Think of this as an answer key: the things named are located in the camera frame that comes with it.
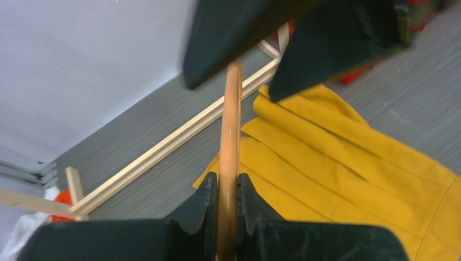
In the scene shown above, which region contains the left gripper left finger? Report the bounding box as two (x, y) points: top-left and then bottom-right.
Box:
(17, 172), (217, 260)

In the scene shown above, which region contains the wooden clothes rack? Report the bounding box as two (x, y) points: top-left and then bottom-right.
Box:
(1, 23), (290, 220)

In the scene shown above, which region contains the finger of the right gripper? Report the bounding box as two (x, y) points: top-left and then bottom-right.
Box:
(182, 0), (320, 90)
(268, 0), (412, 103)

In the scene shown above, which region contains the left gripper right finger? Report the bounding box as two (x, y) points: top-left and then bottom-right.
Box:
(236, 173), (409, 260)

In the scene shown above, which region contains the orange cloth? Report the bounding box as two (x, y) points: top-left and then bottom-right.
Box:
(50, 189), (76, 223)

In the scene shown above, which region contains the white cloth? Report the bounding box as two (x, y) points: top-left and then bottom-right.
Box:
(1, 204), (51, 260)

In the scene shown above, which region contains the yellow pleated skirt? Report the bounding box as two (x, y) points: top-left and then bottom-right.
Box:
(192, 84), (461, 261)

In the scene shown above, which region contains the orange hanger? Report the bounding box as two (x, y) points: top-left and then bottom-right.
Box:
(216, 60), (242, 260)

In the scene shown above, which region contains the red plastic bin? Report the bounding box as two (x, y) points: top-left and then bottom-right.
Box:
(273, 0), (440, 85)

